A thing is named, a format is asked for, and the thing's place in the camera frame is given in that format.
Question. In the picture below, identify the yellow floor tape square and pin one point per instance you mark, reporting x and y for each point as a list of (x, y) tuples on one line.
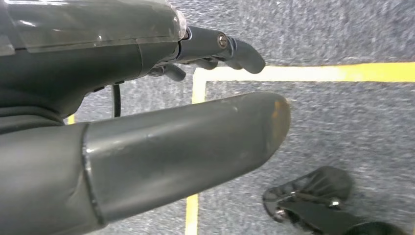
[(324, 73)]

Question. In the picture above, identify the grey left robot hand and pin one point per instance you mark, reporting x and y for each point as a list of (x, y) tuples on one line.
[(81, 58)]

